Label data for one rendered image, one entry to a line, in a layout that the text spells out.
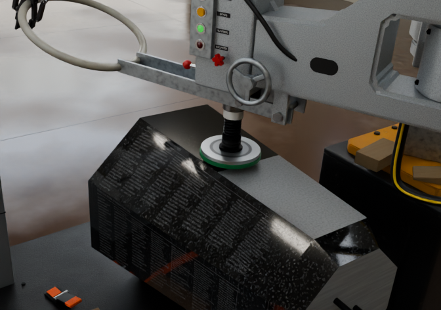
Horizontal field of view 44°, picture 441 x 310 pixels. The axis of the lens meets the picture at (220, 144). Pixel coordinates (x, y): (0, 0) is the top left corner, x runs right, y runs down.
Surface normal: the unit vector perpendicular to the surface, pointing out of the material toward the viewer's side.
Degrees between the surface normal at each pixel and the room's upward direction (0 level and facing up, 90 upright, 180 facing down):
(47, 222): 0
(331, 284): 90
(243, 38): 90
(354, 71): 90
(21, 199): 0
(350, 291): 90
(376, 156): 0
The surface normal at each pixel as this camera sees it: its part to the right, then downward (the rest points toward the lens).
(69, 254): 0.06, -0.89
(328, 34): -0.49, 0.36
